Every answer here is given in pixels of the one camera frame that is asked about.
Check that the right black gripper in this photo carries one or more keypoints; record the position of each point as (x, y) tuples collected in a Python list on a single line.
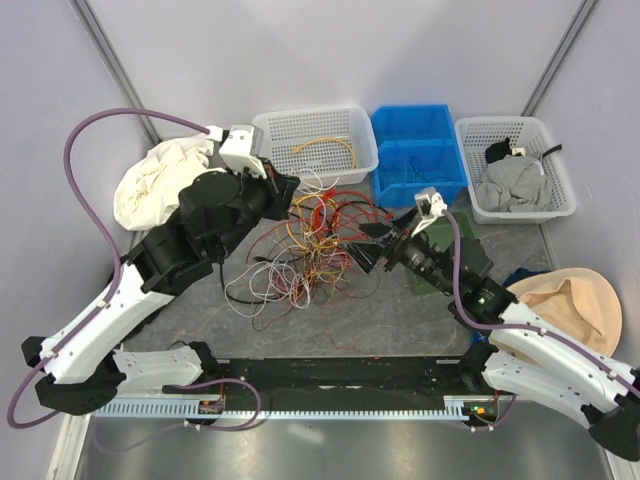
[(385, 241)]

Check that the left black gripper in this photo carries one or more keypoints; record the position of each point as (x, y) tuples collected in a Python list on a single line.
[(280, 188)]

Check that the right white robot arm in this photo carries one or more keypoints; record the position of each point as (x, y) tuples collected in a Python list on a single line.
[(525, 355)]

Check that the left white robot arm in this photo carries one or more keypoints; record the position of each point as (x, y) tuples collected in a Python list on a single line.
[(81, 368)]

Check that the green plastic tray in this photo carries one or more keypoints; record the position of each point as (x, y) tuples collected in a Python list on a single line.
[(441, 235)]

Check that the white perforated basket left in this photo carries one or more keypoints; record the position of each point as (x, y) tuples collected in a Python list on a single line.
[(323, 146)]

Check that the white perforated basket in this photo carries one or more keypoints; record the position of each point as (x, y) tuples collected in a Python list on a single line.
[(323, 146), (528, 137)]

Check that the blue plastic bin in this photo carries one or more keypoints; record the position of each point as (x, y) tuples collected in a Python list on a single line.
[(417, 148)]

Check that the cream white cloth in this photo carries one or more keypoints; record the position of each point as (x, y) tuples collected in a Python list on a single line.
[(149, 191)]

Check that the blue cloth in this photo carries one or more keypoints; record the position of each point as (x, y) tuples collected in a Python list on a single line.
[(515, 277)]

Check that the grey garment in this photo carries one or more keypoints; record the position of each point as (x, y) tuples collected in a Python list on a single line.
[(516, 184)]

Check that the black sock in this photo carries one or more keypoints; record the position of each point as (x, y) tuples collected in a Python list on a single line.
[(498, 151)]

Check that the white perforated basket right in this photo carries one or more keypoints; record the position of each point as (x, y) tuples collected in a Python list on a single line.
[(528, 137)]

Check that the beige bucket hat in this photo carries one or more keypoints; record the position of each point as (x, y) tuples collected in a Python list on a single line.
[(579, 301)]

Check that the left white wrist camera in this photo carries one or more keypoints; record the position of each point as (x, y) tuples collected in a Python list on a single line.
[(239, 148)]

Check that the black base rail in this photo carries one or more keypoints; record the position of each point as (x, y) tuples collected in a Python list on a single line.
[(346, 383)]

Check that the slotted cable duct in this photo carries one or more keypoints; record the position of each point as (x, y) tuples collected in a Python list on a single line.
[(192, 409)]

